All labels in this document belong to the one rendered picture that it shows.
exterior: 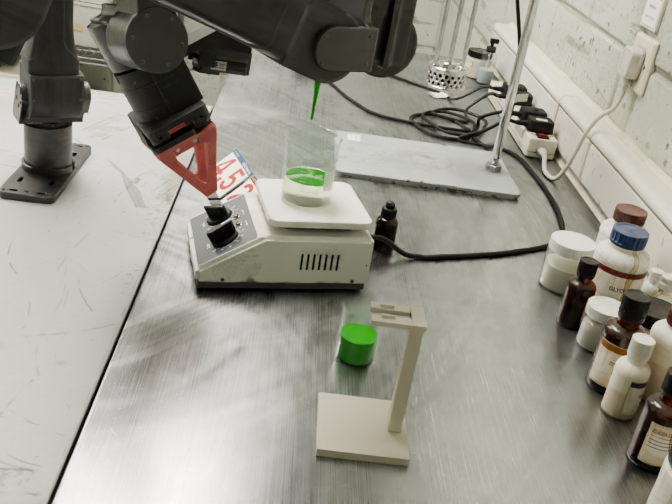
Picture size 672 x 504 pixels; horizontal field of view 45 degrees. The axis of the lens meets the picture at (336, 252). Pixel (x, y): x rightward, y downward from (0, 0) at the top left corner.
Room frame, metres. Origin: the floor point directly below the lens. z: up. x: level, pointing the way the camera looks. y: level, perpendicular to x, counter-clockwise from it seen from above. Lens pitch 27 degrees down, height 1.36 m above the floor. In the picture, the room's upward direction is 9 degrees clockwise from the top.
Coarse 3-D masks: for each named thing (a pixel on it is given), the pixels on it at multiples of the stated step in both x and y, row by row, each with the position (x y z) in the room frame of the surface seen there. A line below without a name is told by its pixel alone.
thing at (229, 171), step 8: (224, 160) 1.12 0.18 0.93; (232, 160) 1.11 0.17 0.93; (224, 168) 1.10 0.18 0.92; (232, 168) 1.09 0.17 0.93; (240, 168) 1.08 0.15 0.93; (224, 176) 1.08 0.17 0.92; (232, 176) 1.07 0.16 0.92; (240, 176) 1.06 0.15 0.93; (224, 184) 1.06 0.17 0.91; (232, 184) 1.05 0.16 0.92
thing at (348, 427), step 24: (384, 312) 0.59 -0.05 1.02; (408, 312) 0.59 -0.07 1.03; (408, 336) 0.58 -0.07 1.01; (408, 360) 0.58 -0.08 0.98; (408, 384) 0.58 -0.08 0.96; (336, 408) 0.60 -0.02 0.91; (360, 408) 0.61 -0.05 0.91; (384, 408) 0.61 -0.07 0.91; (336, 432) 0.57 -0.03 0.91; (360, 432) 0.57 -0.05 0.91; (384, 432) 0.58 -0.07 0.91; (336, 456) 0.54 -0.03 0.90; (360, 456) 0.55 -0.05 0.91; (384, 456) 0.55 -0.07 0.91; (408, 456) 0.55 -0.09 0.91
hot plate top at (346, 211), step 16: (272, 192) 0.88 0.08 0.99; (336, 192) 0.92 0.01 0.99; (352, 192) 0.92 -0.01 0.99; (272, 208) 0.84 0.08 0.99; (288, 208) 0.85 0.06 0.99; (336, 208) 0.87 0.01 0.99; (352, 208) 0.88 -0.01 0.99; (272, 224) 0.81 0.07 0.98; (288, 224) 0.81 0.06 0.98; (304, 224) 0.82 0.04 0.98; (320, 224) 0.82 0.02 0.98; (336, 224) 0.83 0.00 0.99; (352, 224) 0.83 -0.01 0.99; (368, 224) 0.84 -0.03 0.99
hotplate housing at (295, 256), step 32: (256, 192) 0.92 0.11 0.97; (256, 224) 0.83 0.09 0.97; (192, 256) 0.82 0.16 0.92; (224, 256) 0.79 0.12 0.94; (256, 256) 0.80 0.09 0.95; (288, 256) 0.81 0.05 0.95; (320, 256) 0.82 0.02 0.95; (352, 256) 0.83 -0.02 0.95; (288, 288) 0.81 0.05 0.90; (320, 288) 0.82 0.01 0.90; (352, 288) 0.84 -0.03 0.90
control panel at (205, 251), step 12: (228, 204) 0.90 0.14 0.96; (240, 204) 0.89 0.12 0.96; (204, 216) 0.89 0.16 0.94; (240, 216) 0.86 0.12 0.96; (192, 228) 0.87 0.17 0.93; (204, 228) 0.86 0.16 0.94; (240, 228) 0.84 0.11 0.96; (252, 228) 0.83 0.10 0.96; (204, 240) 0.83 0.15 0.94; (240, 240) 0.81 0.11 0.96; (204, 252) 0.81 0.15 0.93; (216, 252) 0.80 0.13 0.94
